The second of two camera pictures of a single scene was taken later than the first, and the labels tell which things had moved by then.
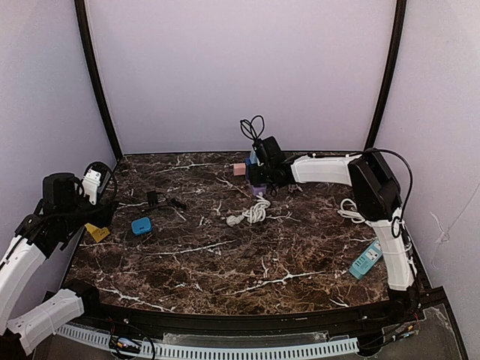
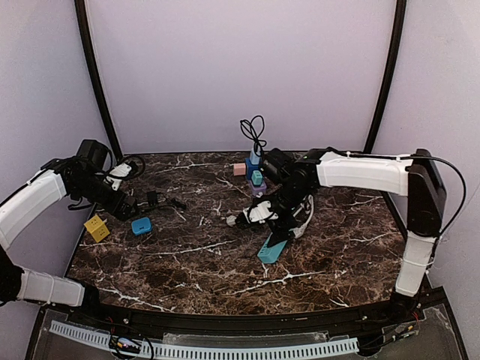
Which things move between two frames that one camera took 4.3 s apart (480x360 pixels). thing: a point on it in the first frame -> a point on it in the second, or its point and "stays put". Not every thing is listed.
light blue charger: (253, 157) stays put
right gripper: (254, 177) -> (280, 223)
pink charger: (239, 169) stays put
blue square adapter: (142, 226) stays put
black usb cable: (252, 130) stays put
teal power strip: (361, 264) -> (270, 255)
